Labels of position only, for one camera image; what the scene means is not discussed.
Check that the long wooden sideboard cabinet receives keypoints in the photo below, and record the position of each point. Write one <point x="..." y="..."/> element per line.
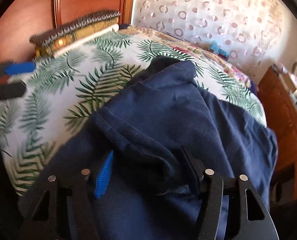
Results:
<point x="281" y="116"/>

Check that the light blue toy box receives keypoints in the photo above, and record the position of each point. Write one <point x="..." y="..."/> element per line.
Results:
<point x="215" y="49"/>

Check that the bed with leaf-print cover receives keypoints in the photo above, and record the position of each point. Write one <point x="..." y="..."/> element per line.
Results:
<point x="63" y="92"/>

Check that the circle-patterned sheer curtain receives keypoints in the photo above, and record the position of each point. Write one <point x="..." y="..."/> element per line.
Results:
<point x="250" y="32"/>

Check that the dark circle-patterned folded cloth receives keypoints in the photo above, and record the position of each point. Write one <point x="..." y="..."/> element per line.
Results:
<point x="83" y="21"/>

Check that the navy blue garment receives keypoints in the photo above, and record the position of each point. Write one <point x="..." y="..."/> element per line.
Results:
<point x="161" y="110"/>

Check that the yellow folded cloth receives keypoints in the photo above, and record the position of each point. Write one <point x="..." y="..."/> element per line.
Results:
<point x="67" y="42"/>

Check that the wooden wardrobe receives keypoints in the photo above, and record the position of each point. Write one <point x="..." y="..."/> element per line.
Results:
<point x="20" y="19"/>

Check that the floral quilt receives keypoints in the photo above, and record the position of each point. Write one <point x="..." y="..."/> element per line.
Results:
<point x="208" y="65"/>

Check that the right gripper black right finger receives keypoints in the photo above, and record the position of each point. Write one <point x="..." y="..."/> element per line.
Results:
<point x="228" y="205"/>

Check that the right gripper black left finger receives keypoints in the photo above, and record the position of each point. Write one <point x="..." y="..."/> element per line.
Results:
<point x="62" y="209"/>

